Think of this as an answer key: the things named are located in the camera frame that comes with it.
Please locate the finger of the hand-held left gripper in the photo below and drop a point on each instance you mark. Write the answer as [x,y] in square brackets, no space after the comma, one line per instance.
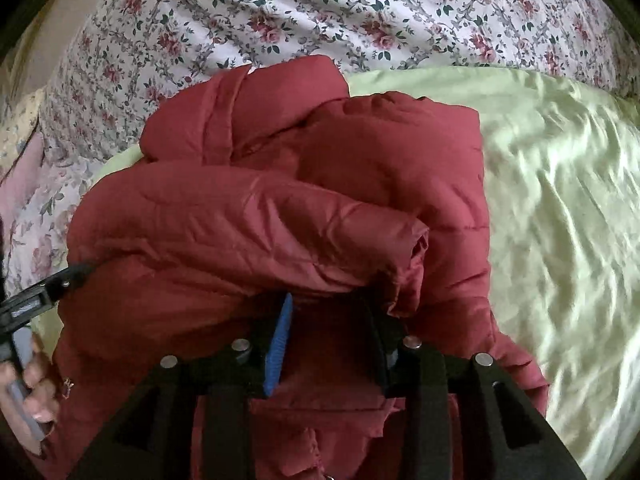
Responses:
[55,287]

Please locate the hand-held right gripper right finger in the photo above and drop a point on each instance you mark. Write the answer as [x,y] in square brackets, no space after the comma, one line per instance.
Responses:
[387,355]

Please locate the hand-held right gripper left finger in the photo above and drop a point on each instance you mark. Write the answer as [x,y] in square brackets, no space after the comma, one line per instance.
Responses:
[277,350]

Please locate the red quilted comforter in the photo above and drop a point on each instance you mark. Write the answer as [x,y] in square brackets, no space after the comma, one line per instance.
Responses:
[225,220]

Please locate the person's left hand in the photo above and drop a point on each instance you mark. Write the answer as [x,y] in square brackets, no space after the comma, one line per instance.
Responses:
[42,385]

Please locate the pink pillow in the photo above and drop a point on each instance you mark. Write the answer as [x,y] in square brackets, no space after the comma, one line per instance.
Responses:
[17,180]

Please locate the yellow printed pillow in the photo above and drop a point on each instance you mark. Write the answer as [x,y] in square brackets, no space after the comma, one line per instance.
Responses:
[17,120]

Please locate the light green bed sheet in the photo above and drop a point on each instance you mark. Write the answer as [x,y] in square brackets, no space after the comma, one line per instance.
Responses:
[550,235]

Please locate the white floral rose blanket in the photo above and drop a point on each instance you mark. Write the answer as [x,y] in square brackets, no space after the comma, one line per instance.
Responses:
[300,10]

